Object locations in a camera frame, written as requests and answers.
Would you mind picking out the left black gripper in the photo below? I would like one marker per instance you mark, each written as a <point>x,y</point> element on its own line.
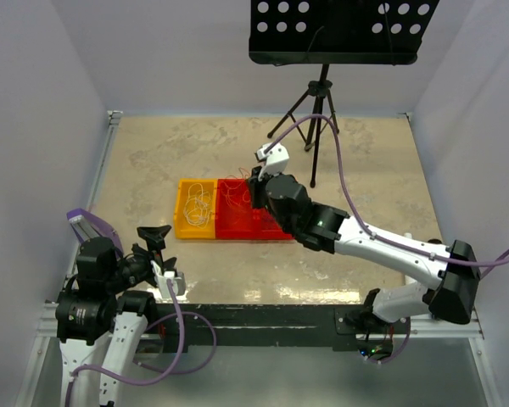
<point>153,236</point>

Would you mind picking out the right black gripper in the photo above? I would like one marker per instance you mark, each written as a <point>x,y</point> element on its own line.
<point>255,186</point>

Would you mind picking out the red double compartment bin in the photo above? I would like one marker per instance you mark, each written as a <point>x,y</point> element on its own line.
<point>236,220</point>

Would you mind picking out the yellow plastic bin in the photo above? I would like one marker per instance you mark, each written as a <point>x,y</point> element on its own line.
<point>195,209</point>

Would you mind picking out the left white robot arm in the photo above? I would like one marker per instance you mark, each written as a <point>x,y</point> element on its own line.
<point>94,375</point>

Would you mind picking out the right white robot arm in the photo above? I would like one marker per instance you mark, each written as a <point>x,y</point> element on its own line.
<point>444,278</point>

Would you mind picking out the purple holder block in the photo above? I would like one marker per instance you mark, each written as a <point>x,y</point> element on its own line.
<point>87,225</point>

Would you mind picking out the black music stand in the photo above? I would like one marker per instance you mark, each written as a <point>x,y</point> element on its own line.
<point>326,33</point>

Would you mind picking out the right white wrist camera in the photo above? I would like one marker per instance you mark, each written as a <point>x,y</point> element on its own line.
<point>273,162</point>

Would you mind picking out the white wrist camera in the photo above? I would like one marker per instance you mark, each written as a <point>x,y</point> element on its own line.
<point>273,162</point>
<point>169,282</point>

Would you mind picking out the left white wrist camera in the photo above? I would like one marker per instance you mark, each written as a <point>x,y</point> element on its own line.
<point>169,282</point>

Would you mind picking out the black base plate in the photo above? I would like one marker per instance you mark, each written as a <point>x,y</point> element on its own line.
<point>271,325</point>

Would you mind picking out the aluminium left rail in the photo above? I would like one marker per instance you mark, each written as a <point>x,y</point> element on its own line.
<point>97,169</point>

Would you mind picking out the aluminium rail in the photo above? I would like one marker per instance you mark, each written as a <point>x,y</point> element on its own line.
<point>88,321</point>
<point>97,169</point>

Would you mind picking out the aluminium front rail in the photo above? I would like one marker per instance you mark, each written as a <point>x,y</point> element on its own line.
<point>88,321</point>

